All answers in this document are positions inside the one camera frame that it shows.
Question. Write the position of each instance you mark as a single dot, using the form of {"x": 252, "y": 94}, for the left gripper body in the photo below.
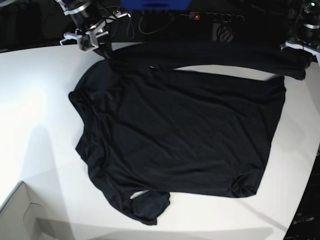
{"x": 312, "y": 47}

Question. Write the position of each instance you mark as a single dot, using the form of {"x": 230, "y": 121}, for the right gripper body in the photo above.
{"x": 93, "y": 25}

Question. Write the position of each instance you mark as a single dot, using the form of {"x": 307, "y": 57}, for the black t-shirt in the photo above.
{"x": 195, "y": 118}

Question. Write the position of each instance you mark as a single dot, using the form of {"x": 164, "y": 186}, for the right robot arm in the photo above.
{"x": 70, "y": 7}

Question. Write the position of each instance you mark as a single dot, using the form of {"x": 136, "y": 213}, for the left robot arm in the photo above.
{"x": 303, "y": 27}

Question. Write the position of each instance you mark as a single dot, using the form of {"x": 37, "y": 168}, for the blue plastic bin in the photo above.
{"x": 155, "y": 4}

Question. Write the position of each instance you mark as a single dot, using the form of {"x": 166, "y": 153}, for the black power strip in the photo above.
{"x": 215, "y": 16}

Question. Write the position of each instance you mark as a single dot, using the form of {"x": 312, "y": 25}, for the white cardboard box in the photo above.
{"x": 23, "y": 219}

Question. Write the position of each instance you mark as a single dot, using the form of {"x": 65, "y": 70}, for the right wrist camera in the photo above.
{"x": 85, "y": 43}

